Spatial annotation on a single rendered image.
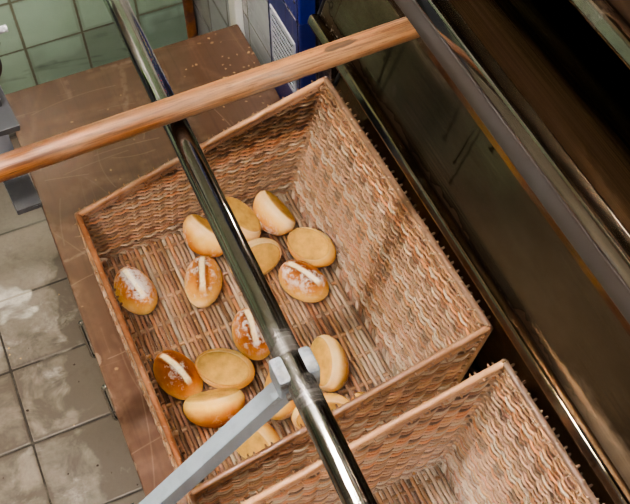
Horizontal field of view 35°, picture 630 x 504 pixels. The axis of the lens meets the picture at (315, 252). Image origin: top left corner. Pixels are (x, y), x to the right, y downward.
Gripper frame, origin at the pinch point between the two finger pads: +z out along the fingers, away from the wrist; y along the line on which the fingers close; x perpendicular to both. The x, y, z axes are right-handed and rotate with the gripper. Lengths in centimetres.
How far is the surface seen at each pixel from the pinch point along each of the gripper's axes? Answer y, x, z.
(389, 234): 41, -52, 1
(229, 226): 2.8, -18.4, 17.0
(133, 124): -0.2, -14.0, 0.4
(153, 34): 96, -58, -126
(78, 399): 120, -2, -42
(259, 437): 55, -21, 17
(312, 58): -2.0, -37.0, 1.3
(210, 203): 2.8, -17.9, 13.0
